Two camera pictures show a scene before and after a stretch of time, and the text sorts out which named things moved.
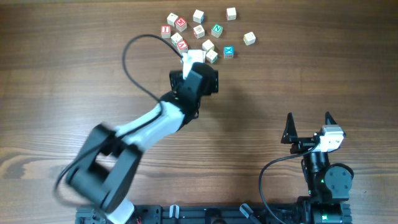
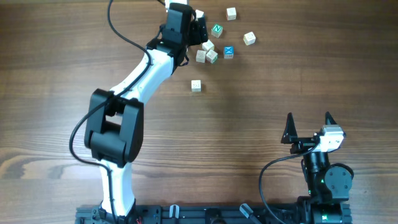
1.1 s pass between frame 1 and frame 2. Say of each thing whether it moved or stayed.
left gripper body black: moved
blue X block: stayed
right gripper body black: stayed
